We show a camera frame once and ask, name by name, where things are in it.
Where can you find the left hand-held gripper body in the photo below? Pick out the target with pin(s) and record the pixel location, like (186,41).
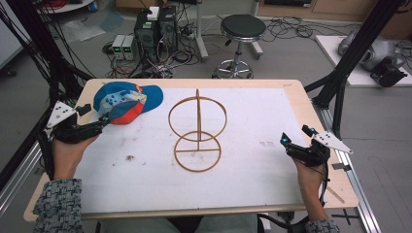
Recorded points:
(60,115)

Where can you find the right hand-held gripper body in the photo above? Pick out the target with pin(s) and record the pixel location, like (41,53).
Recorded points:
(307,155)

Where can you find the blue and orange cap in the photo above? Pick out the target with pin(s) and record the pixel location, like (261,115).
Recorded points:
(124,97)

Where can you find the person's right hand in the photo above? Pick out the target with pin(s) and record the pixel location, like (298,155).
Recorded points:
(309,178)

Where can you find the person's left hand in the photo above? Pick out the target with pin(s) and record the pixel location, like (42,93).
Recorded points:
(68,153)

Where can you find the thin wooden strip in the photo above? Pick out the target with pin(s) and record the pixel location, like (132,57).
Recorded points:
(335,194)

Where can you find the white table mat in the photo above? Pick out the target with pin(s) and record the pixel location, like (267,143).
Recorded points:
(259,181)

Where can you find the grey power supply unit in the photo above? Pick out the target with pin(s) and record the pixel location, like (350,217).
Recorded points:
(130,48)
(118,47)

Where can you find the white floor platform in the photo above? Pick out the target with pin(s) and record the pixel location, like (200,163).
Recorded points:
(330,55)

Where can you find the clear plastic sheet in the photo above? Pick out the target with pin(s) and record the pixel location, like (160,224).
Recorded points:
(84,30)

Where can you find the black computer tower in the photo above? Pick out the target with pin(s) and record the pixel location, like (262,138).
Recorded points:
(146,35)
(167,29)

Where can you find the grey desk leg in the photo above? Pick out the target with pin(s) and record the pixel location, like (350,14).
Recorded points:
(257,48)
(200,32)

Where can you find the black device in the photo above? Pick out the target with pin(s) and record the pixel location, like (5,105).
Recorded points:
(388,73)

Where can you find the blue tape roll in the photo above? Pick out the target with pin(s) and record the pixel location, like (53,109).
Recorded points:
(93,6)

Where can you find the white round table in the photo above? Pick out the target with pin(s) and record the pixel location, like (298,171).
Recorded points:
(68,7)

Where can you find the grey machine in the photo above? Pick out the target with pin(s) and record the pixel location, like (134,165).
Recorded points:
(375,48)

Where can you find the person's legs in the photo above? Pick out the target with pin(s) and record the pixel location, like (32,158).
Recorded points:
(136,226)

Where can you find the white box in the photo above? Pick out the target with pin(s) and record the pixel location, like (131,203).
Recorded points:
(153,13)

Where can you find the black round stool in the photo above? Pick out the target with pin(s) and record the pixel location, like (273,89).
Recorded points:
(243,26)

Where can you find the aluminium rail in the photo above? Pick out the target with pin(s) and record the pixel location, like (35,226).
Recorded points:
(356,194)
(16,184)

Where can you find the black metal frame stand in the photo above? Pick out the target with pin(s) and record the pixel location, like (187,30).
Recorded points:
(45,39)
(359,48)

